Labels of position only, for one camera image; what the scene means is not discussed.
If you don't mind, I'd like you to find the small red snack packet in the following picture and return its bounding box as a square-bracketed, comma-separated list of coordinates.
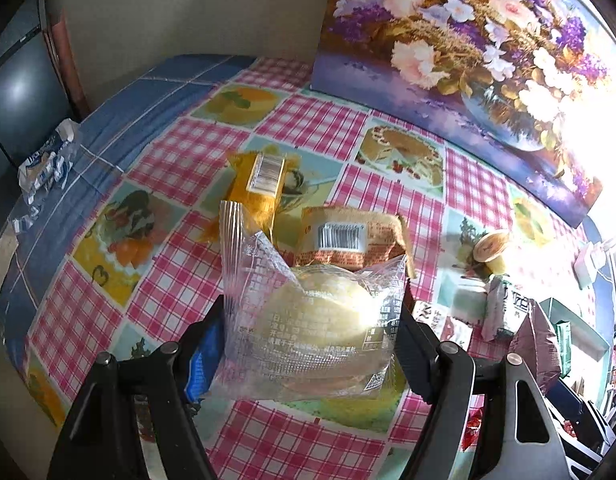
[413, 301, 473, 358]

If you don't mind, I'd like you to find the white power cube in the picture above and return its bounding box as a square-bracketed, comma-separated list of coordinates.
[573, 242, 614, 288]

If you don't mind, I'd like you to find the brown beige snack packet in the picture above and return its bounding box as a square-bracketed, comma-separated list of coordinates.
[294, 206, 416, 278]

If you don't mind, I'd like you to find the pink snack packet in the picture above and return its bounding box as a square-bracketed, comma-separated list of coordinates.
[508, 302, 561, 396]

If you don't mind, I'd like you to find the bun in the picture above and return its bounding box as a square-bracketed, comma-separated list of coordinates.
[208, 200, 409, 403]

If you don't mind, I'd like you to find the red orange snack packet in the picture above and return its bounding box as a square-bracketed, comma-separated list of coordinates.
[460, 406, 485, 453]

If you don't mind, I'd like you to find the yellow pudding cup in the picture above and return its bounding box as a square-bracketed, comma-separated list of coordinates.
[473, 229, 511, 276]

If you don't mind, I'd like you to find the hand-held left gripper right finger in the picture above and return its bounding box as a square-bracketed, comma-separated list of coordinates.
[395, 302, 569, 480]

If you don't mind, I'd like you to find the beige paper piece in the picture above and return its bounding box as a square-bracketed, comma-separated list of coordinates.
[0, 230, 19, 296]

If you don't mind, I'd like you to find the dark screen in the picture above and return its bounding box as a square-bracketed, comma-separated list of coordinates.
[0, 7, 73, 171]

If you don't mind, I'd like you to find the pink checkered tablecloth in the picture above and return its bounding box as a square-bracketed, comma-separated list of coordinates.
[25, 55, 604, 480]

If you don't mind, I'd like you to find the flower painting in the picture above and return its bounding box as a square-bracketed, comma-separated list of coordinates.
[312, 0, 609, 226]

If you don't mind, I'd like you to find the white tray with teal rim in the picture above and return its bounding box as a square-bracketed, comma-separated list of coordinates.
[538, 297, 614, 378]

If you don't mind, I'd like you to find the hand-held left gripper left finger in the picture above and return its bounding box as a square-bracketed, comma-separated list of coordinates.
[48, 296, 226, 480]

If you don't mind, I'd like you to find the green white cracker packet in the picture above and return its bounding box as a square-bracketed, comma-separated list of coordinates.
[480, 277, 539, 343]

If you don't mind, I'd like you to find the white crumpled wrapper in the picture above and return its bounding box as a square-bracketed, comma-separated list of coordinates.
[16, 119, 82, 206]

